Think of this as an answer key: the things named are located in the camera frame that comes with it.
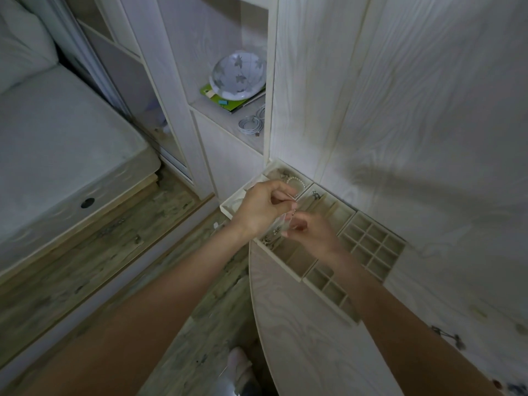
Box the thin beaded chain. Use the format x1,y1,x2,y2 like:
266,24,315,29
281,204,298,237

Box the white pearl bracelet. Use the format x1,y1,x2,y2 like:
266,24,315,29
285,175,308,199

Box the beige large-compartment jewelry tray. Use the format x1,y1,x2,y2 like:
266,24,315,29
220,158,358,283

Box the person's left forearm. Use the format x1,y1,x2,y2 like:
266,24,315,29
23,224,253,396

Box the person's right hand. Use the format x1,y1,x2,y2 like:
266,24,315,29
282,210,344,265

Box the white sock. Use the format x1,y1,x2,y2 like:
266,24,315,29
228,346,254,386

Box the small metal jewelry pieces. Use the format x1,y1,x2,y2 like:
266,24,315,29
261,227,283,248

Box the dark small trinket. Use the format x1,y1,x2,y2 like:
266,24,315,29
492,378,528,396

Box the beige small-grid jewelry tray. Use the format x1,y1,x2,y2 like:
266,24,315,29
303,210,407,325

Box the white wooden shelf cabinet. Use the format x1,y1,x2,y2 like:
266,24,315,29
62,0,279,200

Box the white leaf-patterned bowl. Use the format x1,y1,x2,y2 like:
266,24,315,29
209,52,266,101

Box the green book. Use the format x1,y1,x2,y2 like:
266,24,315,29
200,83,266,114

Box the white mattress bed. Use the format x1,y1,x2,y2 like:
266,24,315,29
0,64,162,285

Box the white pillow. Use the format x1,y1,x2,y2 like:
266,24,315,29
0,0,59,93

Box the dark metal hair clip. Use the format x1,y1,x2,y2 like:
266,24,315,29
431,325,467,351

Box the sliding wardrobe door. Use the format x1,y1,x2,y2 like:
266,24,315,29
25,0,194,182

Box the person's right forearm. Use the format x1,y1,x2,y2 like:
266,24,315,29
325,251,502,396

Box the person's left hand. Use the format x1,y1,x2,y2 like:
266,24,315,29
230,180,298,240

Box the coiled white cable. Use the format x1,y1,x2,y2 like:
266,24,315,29
237,104,266,138

